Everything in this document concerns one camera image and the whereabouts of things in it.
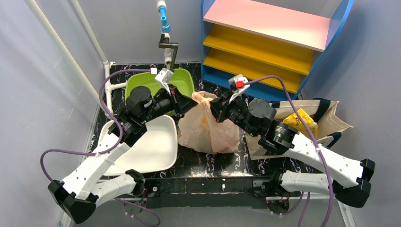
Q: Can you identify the colourful wooden shelf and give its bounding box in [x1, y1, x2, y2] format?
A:
[201, 0, 353, 101]

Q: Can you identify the white plastic basin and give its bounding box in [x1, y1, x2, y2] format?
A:
[104, 115, 178, 176]

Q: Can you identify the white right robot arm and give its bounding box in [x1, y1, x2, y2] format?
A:
[210, 92, 375, 208]

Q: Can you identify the banana print plastic bag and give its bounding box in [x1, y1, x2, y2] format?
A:
[177, 91, 240, 154]

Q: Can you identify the white pipe faucet stand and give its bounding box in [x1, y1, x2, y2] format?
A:
[156, 0, 179, 71]

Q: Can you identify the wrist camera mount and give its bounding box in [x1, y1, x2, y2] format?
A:
[228, 74, 250, 104]
[155, 68, 174, 95]

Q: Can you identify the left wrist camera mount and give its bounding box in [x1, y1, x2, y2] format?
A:
[155, 68, 174, 95]

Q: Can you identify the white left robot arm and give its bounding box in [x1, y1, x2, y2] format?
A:
[48, 84, 197, 224]

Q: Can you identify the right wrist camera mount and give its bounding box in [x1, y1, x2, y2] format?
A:
[228, 74, 250, 104]

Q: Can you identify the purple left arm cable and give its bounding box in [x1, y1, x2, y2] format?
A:
[39, 67, 161, 227]

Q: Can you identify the white diagonal pole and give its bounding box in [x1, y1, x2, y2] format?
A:
[25, 0, 114, 119]

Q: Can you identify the aluminium frame rail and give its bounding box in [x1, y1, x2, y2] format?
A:
[59, 177, 349, 227]

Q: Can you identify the yellow snack packet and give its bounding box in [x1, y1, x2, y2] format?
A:
[283, 109, 319, 139]

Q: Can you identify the beige canvas tote bag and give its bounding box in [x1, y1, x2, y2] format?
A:
[245, 98, 352, 160]

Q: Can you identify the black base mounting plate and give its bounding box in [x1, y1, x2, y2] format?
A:
[114, 176, 301, 210]

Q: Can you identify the green plastic basin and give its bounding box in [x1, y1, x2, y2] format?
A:
[124, 69, 195, 100]

